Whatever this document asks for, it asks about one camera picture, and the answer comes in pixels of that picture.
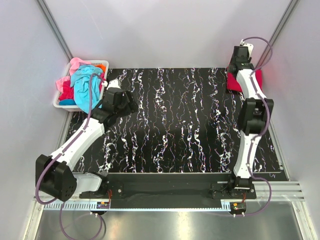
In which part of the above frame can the red t-shirt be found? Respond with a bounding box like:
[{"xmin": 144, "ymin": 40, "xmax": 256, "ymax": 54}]
[{"xmin": 226, "ymin": 63, "xmax": 263, "ymax": 92}]

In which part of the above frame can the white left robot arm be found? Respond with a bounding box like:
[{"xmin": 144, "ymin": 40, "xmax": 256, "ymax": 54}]
[{"xmin": 35, "ymin": 87, "xmax": 138, "ymax": 204}]

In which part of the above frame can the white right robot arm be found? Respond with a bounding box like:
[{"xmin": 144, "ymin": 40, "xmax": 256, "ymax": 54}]
[{"xmin": 226, "ymin": 43, "xmax": 274, "ymax": 199}]

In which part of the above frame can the orange t-shirt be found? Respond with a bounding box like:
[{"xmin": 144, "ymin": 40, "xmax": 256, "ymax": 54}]
[{"xmin": 93, "ymin": 63, "xmax": 107, "ymax": 73}]

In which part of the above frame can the light blue t-shirt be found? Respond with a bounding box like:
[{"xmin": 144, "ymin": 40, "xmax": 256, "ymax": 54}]
[{"xmin": 56, "ymin": 64, "xmax": 106, "ymax": 113}]

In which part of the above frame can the white plastic laundry basket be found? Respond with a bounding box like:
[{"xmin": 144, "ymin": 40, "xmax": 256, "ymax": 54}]
[{"xmin": 53, "ymin": 57, "xmax": 109, "ymax": 112}]

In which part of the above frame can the magenta t-shirt in basket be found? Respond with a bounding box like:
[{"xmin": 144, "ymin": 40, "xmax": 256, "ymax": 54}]
[{"xmin": 59, "ymin": 76, "xmax": 106, "ymax": 102}]

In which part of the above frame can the left electronics board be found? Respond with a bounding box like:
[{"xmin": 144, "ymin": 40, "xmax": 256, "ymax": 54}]
[{"xmin": 96, "ymin": 201, "xmax": 110, "ymax": 210}]

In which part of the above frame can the electronics board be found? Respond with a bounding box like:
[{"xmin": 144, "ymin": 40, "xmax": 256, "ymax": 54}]
[
  {"xmin": 232, "ymin": 202, "xmax": 246, "ymax": 210},
  {"xmin": 96, "ymin": 201, "xmax": 110, "ymax": 210}
]

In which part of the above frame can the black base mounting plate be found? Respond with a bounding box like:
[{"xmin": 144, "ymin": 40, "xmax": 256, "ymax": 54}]
[{"xmin": 80, "ymin": 173, "xmax": 257, "ymax": 211}]

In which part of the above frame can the right electronics board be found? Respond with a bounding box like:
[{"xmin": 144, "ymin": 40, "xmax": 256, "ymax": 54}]
[{"xmin": 232, "ymin": 202, "xmax": 246, "ymax": 210}]

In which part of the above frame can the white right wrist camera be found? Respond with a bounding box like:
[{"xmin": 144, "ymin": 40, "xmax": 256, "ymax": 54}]
[{"xmin": 239, "ymin": 39, "xmax": 254, "ymax": 56}]

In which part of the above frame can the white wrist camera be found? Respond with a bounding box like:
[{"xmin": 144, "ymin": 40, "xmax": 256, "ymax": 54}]
[
  {"xmin": 102, "ymin": 78, "xmax": 121, "ymax": 90},
  {"xmin": 239, "ymin": 39, "xmax": 254, "ymax": 56}
]

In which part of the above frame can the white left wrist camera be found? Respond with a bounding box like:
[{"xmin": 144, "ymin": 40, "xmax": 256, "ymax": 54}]
[{"xmin": 102, "ymin": 78, "xmax": 121, "ymax": 90}]

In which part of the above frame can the white slotted cable duct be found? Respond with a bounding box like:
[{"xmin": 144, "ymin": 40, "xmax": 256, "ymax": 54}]
[{"xmin": 43, "ymin": 202, "xmax": 233, "ymax": 211}]

